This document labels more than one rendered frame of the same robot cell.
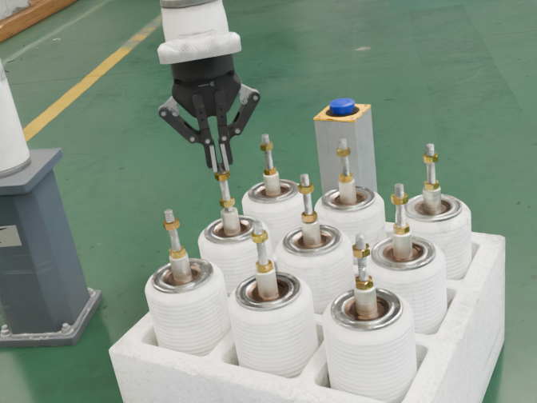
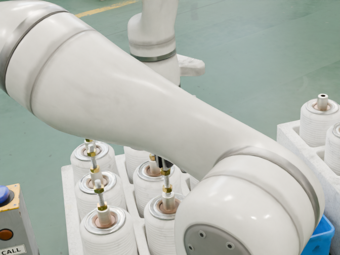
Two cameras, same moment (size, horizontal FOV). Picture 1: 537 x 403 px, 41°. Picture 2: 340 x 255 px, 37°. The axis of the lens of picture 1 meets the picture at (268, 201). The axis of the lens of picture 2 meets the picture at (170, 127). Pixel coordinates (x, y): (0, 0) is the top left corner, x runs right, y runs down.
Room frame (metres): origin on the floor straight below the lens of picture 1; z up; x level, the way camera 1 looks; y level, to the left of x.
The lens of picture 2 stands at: (1.33, 0.60, 0.85)
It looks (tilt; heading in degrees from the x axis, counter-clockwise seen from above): 31 degrees down; 227
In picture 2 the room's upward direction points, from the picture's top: 5 degrees counter-clockwise
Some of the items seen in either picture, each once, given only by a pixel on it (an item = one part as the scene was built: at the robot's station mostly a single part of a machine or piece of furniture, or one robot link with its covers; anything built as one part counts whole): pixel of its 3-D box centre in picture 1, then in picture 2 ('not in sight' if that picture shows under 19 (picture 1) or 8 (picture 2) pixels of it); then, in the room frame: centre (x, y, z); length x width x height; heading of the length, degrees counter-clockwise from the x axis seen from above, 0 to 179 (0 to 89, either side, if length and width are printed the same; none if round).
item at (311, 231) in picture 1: (311, 231); (155, 165); (0.78, -0.05, 0.26); 0.02 x 0.02 x 0.03
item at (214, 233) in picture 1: (232, 229); (169, 206); (0.85, 0.05, 0.25); 0.08 x 0.08 x 0.01
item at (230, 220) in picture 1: (230, 221); (168, 201); (0.85, 0.05, 0.26); 0.02 x 0.02 x 0.03
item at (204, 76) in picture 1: (204, 78); not in sight; (0.85, 0.05, 0.46); 0.08 x 0.08 x 0.09
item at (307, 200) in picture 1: (307, 203); not in sight; (0.78, -0.05, 0.30); 0.01 x 0.01 x 0.08
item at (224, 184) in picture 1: (224, 189); (166, 180); (0.85, 0.05, 0.31); 0.01 x 0.01 x 0.08
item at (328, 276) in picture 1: (320, 301); (160, 205); (0.78, -0.05, 0.16); 0.10 x 0.10 x 0.18
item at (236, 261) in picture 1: (242, 287); (173, 243); (0.85, 0.05, 0.16); 0.10 x 0.10 x 0.18
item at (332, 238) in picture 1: (312, 241); (156, 170); (0.78, -0.05, 0.25); 0.08 x 0.08 x 0.01
